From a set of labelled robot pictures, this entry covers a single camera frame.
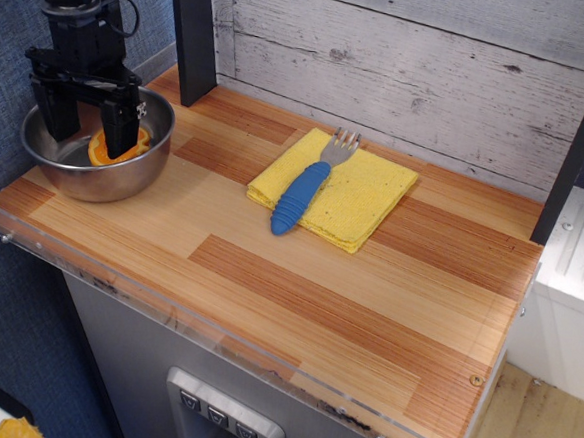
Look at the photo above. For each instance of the yellow folded cloth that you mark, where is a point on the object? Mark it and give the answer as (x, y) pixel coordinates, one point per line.
(350, 204)

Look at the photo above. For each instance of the silver dispenser button panel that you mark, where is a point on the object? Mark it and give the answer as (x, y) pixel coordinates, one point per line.
(202, 411)

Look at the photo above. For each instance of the left black vertical post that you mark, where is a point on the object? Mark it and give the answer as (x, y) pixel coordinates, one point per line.
(195, 48)

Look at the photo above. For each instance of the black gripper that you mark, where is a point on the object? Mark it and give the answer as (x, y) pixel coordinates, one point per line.
(85, 64)

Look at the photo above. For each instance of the white side cabinet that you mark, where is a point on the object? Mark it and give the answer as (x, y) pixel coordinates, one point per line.
(547, 338)

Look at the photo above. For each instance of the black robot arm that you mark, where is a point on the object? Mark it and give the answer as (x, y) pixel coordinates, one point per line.
(85, 64)

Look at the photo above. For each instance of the orange cheese wedge toy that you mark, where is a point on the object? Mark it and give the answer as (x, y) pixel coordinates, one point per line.
(98, 153)

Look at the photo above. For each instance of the blue handled fork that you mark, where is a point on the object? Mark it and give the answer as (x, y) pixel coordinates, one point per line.
(295, 201)

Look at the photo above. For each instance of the grey toy fridge cabinet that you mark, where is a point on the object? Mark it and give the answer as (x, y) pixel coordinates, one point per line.
(134, 354)

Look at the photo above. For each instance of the black vertical post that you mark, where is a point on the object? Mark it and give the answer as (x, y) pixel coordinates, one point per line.
(195, 48)
(561, 189)

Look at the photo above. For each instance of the clear acrylic table guard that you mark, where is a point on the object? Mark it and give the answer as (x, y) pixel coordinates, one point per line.
(385, 345)

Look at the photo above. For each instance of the right black vertical post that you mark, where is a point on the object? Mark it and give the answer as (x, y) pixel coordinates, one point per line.
(561, 189)

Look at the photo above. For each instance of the stainless steel bowl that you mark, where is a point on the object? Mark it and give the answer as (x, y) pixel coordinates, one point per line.
(67, 165)

